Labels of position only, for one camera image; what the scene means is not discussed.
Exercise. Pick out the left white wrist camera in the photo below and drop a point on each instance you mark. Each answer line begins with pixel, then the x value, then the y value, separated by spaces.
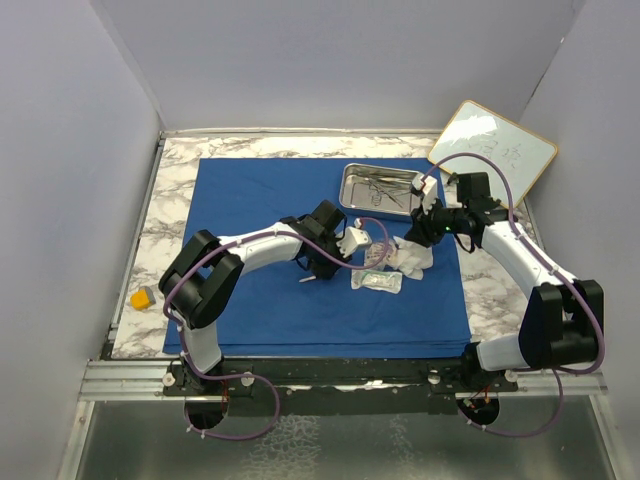
pixel 352 240

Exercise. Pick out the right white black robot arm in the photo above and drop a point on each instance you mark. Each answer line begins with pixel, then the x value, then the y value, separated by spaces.
pixel 564 316

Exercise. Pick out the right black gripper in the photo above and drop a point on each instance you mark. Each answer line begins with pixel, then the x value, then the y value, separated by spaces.
pixel 422 230

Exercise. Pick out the purple patterned packet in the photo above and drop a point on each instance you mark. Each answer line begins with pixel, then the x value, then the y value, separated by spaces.
pixel 376 255

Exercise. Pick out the clear green suture packet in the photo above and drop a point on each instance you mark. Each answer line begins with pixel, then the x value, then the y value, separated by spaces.
pixel 377 280

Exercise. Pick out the stainless steel instrument tray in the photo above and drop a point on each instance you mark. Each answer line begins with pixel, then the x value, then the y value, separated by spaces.
pixel 356 200

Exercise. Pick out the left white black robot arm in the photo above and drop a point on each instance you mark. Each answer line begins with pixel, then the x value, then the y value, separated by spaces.
pixel 199 283

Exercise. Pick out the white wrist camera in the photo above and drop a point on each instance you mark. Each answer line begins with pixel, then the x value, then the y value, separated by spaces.
pixel 426 189
pixel 352 240

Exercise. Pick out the white gauze pieces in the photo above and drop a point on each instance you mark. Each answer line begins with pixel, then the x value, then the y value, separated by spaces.
pixel 410 258

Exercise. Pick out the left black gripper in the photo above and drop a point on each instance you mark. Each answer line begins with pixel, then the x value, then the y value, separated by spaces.
pixel 323 272

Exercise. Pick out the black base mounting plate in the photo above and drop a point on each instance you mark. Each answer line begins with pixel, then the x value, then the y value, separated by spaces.
pixel 258 387

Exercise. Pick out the small whiteboard with wooden frame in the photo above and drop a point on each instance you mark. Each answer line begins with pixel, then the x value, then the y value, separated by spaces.
pixel 512 156

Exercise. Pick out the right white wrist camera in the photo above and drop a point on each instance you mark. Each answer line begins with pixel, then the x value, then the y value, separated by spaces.
pixel 426 189

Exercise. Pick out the yellow grey block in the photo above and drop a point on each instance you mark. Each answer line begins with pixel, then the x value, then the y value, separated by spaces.
pixel 142 299

